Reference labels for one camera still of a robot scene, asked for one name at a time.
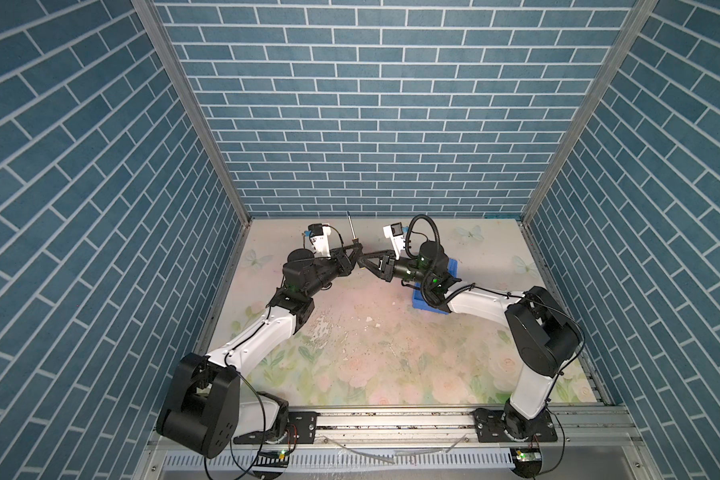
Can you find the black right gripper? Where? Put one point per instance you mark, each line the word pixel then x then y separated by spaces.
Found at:
pixel 386 259

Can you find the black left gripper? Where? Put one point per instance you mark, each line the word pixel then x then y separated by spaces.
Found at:
pixel 340 263

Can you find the screwdriver with metal shaft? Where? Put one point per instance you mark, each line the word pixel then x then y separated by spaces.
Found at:
pixel 354 235

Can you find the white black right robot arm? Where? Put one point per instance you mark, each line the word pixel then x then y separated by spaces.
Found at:
pixel 545 337

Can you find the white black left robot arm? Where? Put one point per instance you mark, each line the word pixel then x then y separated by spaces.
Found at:
pixel 210 402

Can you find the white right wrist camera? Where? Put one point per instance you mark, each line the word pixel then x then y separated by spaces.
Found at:
pixel 395 233

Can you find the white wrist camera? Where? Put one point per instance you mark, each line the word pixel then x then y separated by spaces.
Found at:
pixel 395 233
pixel 318 235

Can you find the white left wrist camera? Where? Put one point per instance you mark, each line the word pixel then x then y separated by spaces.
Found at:
pixel 318 235

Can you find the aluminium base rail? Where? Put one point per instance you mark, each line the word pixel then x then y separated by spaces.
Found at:
pixel 581 441

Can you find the left aluminium corner post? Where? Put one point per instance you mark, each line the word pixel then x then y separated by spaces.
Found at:
pixel 158 35

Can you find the aluminium corner frame post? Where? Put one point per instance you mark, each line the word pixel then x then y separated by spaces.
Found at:
pixel 634 22

